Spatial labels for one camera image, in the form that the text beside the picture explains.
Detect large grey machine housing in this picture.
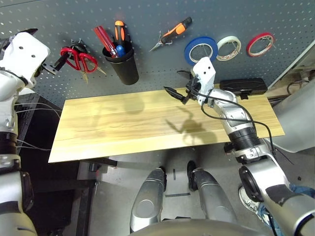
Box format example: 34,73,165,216
272,81,315,153

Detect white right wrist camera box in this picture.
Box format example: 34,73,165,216
192,56,217,106

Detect orange handled pliers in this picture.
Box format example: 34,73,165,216
149,16,192,53

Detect black rolling cabinet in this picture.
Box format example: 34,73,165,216
13,92,96,236

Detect blue jeans leg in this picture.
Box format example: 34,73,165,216
257,183,315,236

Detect red tape roll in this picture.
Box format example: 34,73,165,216
246,32,276,58

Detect red handled scissors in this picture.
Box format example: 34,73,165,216
60,46,98,84

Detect grey cable bundle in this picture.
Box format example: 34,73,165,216
13,102,62,152

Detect blue tape roll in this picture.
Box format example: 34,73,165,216
184,36,219,66

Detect black handled scissors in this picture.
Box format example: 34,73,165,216
70,38,107,76

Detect silver robot right leg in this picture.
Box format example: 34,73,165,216
187,161,238,223

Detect silver robot left leg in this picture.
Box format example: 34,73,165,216
129,167,168,232

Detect black plastic case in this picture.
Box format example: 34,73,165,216
219,78,268,100

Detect silver robot leg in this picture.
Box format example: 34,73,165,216
129,167,168,232
187,161,238,223

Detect orange black screwdriver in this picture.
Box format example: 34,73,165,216
114,20,126,47

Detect dark grey metal pegboard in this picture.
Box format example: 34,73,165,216
0,0,315,106

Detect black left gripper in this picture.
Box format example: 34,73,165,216
21,28,70,77

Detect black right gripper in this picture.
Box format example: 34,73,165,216
164,70,204,105

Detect white grey sneaker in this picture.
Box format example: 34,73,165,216
238,186,265,219

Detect grey robot torso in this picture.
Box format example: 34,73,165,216
129,219,271,236

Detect white tape roll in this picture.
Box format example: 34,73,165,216
216,35,242,61

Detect black cup holder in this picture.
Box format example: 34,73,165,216
102,45,140,86

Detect red handled screwdriver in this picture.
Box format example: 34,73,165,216
94,26,119,59

